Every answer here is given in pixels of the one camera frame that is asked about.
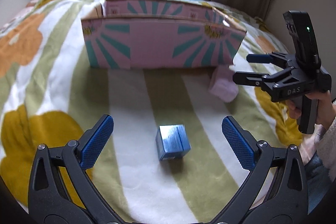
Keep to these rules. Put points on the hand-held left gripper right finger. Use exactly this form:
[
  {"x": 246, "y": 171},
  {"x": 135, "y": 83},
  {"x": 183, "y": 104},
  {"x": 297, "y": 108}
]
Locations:
[{"x": 237, "y": 142}]

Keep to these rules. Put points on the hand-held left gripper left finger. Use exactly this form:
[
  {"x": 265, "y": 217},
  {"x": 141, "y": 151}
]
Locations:
[{"x": 97, "y": 142}]

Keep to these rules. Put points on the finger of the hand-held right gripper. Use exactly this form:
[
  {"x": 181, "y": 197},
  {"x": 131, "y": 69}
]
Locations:
[
  {"x": 246, "y": 79},
  {"x": 257, "y": 58}
]

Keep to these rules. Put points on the patterned tissue pack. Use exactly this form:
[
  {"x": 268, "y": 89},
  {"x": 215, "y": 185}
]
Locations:
[{"x": 223, "y": 85}]

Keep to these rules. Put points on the small shiny blue box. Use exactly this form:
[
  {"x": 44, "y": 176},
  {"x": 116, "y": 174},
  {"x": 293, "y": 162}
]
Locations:
[{"x": 173, "y": 142}]

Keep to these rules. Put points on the pink sunburst cardboard box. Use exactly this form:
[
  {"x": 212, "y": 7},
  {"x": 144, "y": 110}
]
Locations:
[{"x": 155, "y": 43}]

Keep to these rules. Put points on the person's right forearm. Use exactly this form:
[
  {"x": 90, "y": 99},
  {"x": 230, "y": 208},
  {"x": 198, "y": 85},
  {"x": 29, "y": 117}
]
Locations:
[{"x": 328, "y": 145}]

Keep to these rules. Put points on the person's right hand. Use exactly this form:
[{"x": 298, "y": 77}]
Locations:
[{"x": 325, "y": 108}]

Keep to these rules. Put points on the green striped flower blanket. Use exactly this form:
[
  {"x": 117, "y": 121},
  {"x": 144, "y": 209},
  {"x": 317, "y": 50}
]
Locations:
[{"x": 65, "y": 82}]

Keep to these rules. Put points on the person's blue trousers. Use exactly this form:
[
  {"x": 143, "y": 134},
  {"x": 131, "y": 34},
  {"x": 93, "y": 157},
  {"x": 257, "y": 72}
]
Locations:
[{"x": 316, "y": 174}]

